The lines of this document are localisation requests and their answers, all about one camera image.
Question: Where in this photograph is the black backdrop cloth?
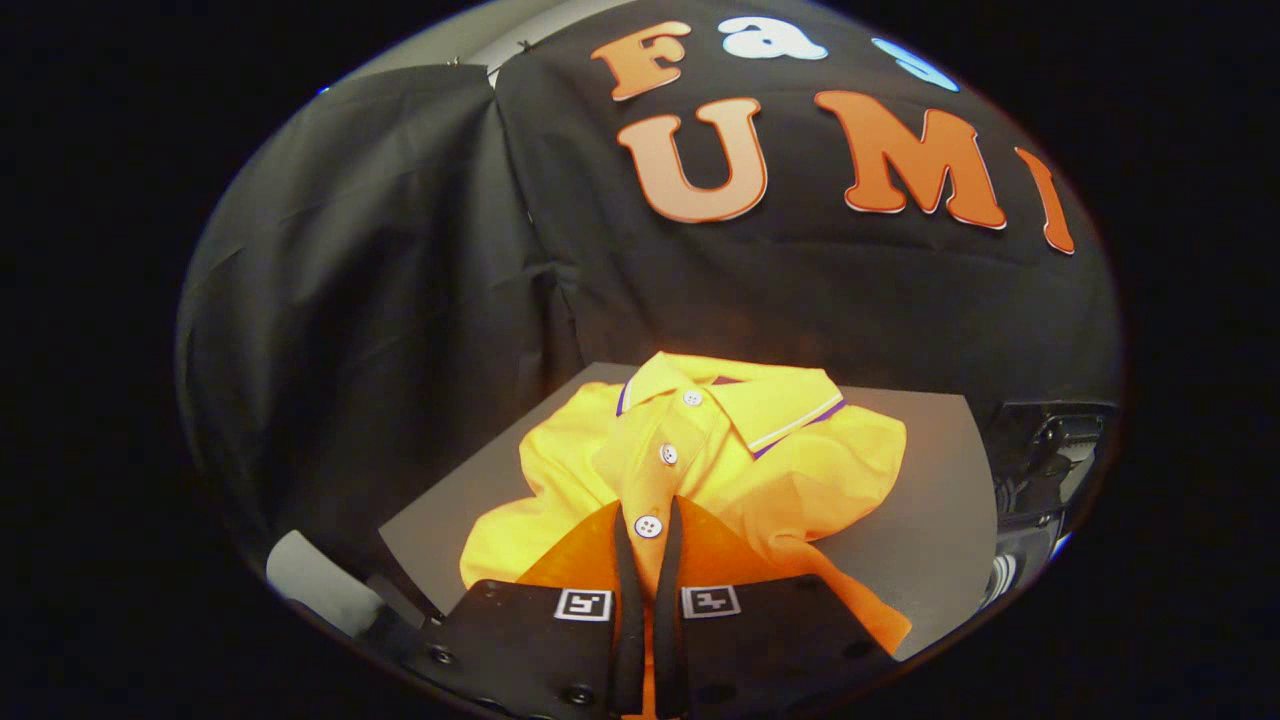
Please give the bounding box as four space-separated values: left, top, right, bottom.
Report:
178 0 1123 591

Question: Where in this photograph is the grey washing machine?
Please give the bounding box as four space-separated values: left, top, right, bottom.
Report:
983 400 1118 613

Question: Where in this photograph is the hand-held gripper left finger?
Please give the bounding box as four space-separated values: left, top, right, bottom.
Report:
400 497 647 720

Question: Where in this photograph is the yellow polo shirt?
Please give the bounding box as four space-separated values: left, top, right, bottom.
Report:
460 350 913 720

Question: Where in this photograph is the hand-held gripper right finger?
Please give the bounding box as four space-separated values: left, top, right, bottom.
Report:
655 497 898 720

